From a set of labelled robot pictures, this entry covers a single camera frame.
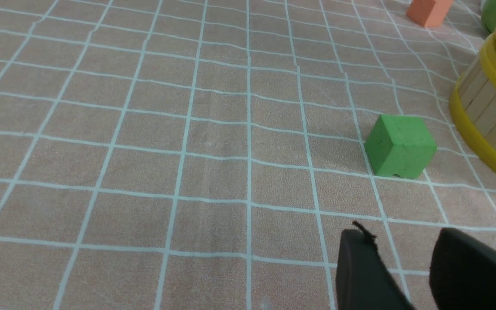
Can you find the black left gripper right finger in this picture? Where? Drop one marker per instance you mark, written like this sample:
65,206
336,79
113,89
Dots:
462,272

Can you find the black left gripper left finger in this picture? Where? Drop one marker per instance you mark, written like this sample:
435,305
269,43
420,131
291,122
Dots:
363,281

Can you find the yellow bamboo steamer basket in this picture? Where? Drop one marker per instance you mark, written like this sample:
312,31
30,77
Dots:
472,104

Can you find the green foam cube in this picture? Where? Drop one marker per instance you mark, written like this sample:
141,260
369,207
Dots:
399,145

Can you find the orange foam cube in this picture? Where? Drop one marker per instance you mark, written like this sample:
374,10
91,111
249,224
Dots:
428,13

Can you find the green toy watermelon ball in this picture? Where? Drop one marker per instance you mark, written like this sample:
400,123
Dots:
488,15

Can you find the pink checkered tablecloth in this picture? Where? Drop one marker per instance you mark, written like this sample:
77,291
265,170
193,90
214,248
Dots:
207,154

